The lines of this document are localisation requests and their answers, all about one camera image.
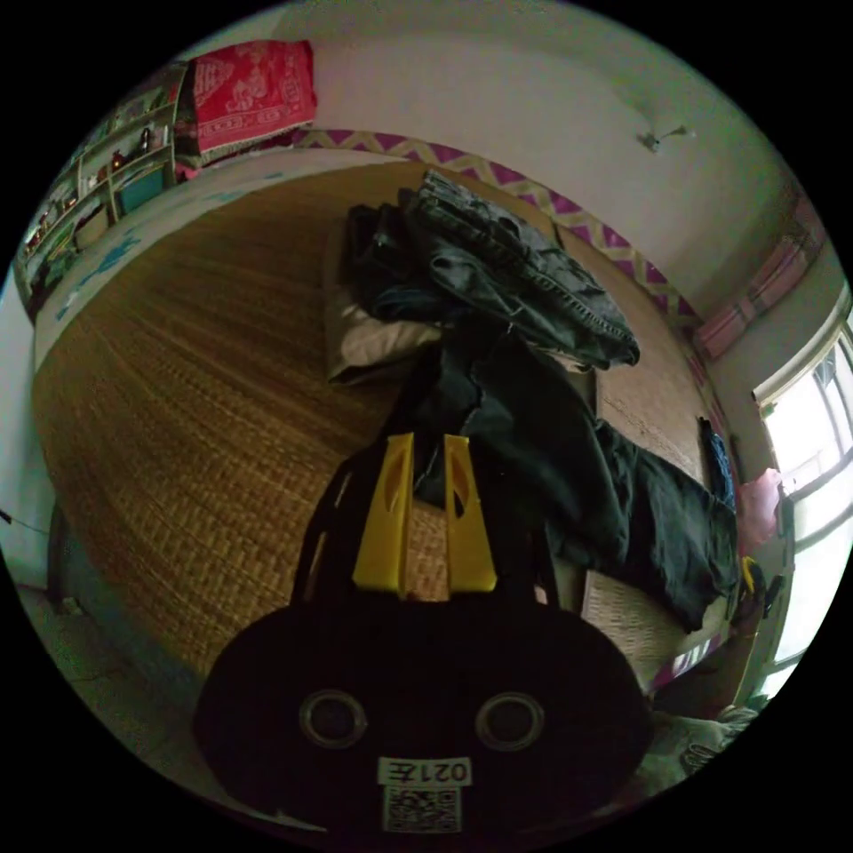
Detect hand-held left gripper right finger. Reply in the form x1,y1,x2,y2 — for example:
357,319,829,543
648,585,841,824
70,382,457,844
442,433,498,595

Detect window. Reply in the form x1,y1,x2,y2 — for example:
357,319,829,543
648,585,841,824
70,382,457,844
751,318,853,707

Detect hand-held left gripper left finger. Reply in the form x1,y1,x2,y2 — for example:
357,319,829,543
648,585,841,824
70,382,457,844
351,431,416,599

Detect red patterned blanket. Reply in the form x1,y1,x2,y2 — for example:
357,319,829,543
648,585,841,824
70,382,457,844
190,39,319,163

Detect ceiling fan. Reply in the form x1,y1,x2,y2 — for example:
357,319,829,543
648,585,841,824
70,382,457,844
636,122,696,155

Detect pink cloth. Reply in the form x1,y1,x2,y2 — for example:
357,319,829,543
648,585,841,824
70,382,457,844
735,467,785,542

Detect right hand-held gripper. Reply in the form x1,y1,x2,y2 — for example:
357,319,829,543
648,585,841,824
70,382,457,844
740,556,789,618

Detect shelf with items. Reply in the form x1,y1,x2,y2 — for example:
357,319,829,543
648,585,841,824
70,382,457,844
14,62,195,309

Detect blue garment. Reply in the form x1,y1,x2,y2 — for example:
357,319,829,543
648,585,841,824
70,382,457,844
698,415,738,511

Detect person's right hand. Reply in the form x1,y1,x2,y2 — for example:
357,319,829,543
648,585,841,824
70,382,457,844
729,591,768,638

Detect white pillow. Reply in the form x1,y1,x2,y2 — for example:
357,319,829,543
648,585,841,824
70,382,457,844
324,229,443,386

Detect person's right forearm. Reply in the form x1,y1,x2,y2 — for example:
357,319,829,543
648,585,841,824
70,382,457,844
654,629,762,722

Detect bed with woven mat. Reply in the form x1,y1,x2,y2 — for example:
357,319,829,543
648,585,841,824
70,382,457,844
28,128,742,696

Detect black pants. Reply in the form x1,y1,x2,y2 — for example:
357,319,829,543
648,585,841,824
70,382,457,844
393,327,742,634

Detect pile of clothes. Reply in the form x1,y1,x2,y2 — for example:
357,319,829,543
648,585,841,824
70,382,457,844
343,169,642,371

